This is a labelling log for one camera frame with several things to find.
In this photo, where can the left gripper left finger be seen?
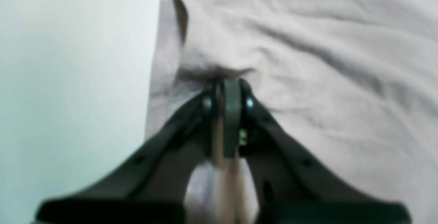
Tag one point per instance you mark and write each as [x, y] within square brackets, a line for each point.
[149, 187]

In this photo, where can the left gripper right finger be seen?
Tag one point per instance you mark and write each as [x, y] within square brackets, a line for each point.
[292, 185]

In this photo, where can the mauve t-shirt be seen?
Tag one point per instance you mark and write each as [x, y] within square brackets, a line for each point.
[355, 81]

